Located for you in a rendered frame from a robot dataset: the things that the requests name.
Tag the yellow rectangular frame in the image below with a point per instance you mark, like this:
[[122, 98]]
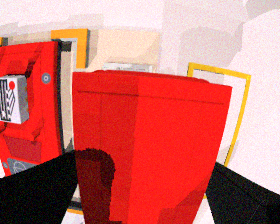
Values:
[[193, 66]]

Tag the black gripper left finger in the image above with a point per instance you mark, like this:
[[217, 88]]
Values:
[[40, 194]]

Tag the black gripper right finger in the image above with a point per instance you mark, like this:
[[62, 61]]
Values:
[[234, 199]]

